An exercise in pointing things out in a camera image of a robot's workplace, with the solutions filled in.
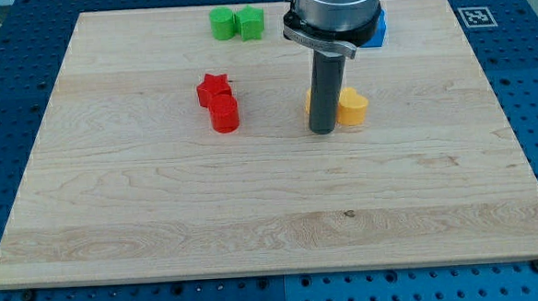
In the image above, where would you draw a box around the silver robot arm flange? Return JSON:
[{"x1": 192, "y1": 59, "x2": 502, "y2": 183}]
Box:
[{"x1": 283, "y1": 0, "x2": 381, "y2": 59}]

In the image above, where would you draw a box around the red star block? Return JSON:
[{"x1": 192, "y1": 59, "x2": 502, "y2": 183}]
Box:
[{"x1": 196, "y1": 74, "x2": 232, "y2": 108}]

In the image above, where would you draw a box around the green star block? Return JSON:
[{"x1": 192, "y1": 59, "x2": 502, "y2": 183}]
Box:
[{"x1": 234, "y1": 5, "x2": 265, "y2": 41}]

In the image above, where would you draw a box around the red cylinder block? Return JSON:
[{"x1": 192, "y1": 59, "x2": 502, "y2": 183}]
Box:
[{"x1": 207, "y1": 94, "x2": 240, "y2": 133}]

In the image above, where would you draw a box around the yellow block behind rod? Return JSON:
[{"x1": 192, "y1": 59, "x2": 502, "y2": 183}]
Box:
[{"x1": 304, "y1": 88, "x2": 311, "y2": 115}]

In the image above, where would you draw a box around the yellow heart block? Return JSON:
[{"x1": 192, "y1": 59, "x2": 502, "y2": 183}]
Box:
[{"x1": 336, "y1": 87, "x2": 369, "y2": 126}]

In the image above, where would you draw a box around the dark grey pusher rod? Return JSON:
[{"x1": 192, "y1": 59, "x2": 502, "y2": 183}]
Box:
[{"x1": 309, "y1": 51, "x2": 345, "y2": 135}]

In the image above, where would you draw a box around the green cylinder block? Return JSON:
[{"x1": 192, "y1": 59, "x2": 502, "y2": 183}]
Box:
[{"x1": 208, "y1": 6, "x2": 235, "y2": 41}]

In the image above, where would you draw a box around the wooden board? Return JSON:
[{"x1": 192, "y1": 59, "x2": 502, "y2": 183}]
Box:
[{"x1": 0, "y1": 0, "x2": 538, "y2": 290}]

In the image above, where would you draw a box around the blue block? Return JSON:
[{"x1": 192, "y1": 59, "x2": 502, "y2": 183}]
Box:
[{"x1": 361, "y1": 9, "x2": 387, "y2": 49}]

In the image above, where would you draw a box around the white fiducial marker tag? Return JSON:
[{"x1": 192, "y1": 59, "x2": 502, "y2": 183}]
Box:
[{"x1": 457, "y1": 6, "x2": 497, "y2": 29}]

